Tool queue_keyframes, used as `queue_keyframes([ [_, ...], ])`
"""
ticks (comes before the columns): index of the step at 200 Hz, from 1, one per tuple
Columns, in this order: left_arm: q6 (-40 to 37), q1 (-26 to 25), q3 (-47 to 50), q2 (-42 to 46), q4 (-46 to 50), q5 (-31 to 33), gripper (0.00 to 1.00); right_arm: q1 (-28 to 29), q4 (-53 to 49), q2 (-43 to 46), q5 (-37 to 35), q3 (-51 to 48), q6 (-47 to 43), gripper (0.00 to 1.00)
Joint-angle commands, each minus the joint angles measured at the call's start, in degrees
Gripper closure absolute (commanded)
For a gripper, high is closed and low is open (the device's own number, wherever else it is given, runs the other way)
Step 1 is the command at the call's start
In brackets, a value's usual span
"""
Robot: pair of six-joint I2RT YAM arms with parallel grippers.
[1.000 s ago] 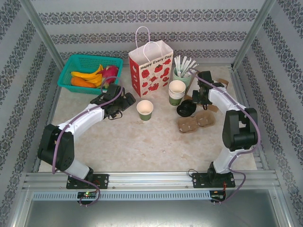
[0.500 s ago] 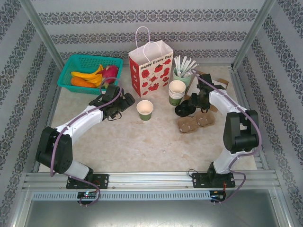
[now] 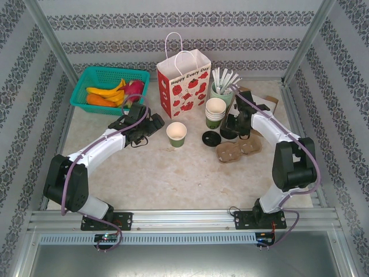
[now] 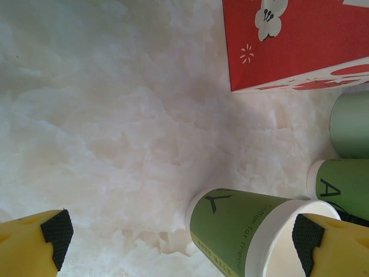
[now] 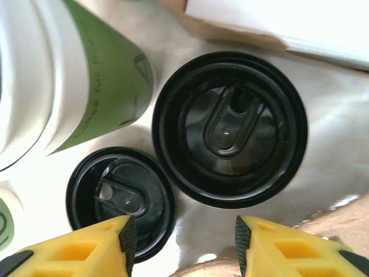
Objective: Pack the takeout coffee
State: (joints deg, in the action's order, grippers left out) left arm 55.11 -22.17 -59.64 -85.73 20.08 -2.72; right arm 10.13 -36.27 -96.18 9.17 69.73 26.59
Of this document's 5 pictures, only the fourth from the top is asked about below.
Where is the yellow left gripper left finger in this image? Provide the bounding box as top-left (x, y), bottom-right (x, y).
top-left (0, 209), bottom-right (74, 277)

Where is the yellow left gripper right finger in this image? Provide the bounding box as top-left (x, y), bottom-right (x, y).
top-left (292, 212), bottom-right (369, 277)

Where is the green paper coffee cup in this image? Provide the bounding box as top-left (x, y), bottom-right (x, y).
top-left (184, 187), bottom-right (342, 277)

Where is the red white paper gift bag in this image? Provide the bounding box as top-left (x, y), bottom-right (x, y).
top-left (221, 0), bottom-right (369, 93)

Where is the paper cup stack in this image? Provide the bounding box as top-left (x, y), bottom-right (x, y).
top-left (306, 158), bottom-right (369, 213)

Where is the mint green straw holder cup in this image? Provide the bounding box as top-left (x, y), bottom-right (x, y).
top-left (328, 91), bottom-right (369, 159)

